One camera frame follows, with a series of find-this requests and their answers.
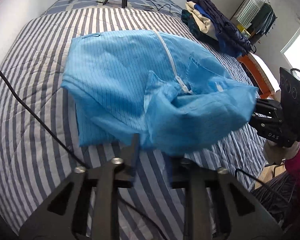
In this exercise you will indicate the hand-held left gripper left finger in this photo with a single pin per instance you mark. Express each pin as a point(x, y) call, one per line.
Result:
point(133, 152)

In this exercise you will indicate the black clothes rack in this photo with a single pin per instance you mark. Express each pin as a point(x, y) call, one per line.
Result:
point(242, 2)

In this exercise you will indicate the orange wooden bed frame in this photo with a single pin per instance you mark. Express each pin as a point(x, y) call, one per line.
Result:
point(252, 72)

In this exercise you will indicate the blue zip-up work coat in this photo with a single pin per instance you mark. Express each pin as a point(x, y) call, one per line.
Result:
point(115, 80)

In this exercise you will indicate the white mattress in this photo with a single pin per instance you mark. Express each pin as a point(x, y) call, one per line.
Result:
point(267, 72)

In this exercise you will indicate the hanging striped shirt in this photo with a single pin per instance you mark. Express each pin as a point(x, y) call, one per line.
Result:
point(252, 5)

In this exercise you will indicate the pile of folded clothes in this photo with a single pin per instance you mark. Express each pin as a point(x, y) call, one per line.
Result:
point(225, 25)

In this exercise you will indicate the yellow box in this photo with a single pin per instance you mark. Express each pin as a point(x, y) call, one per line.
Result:
point(242, 30)

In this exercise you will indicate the blue white striped bed blanket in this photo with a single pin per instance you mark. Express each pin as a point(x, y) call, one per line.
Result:
point(40, 105)

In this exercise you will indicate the person's right hand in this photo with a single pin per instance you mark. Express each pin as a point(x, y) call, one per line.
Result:
point(277, 153)

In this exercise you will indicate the beige folded garment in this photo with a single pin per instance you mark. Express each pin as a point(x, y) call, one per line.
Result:
point(202, 22)

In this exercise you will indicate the hanging dark green garment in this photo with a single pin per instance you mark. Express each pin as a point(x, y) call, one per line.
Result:
point(263, 20)

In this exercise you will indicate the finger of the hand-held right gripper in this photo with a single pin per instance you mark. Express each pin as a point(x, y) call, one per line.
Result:
point(263, 121)
point(267, 106)

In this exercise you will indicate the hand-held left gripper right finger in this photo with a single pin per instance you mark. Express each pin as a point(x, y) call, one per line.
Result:
point(181, 176)

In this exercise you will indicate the person's striped clothing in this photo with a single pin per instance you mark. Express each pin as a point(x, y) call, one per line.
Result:
point(275, 195)

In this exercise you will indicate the dark teal folded garment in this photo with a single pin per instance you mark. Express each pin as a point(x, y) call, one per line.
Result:
point(191, 25)

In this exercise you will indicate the window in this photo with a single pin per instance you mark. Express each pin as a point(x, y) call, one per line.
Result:
point(296, 47)

